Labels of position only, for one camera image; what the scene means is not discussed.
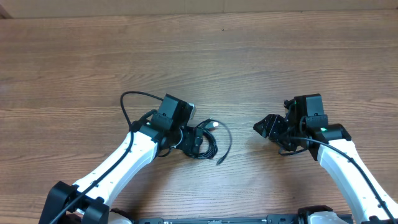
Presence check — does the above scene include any black USB-C cable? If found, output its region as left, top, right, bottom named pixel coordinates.
left=195, top=117, right=233, bottom=166

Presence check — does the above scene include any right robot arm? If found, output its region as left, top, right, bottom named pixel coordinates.
left=253, top=94, right=397, bottom=223

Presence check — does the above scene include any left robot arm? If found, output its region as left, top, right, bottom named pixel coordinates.
left=39, top=94, right=196, bottom=223

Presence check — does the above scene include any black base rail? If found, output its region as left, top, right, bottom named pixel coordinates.
left=134, top=214, right=299, bottom=224

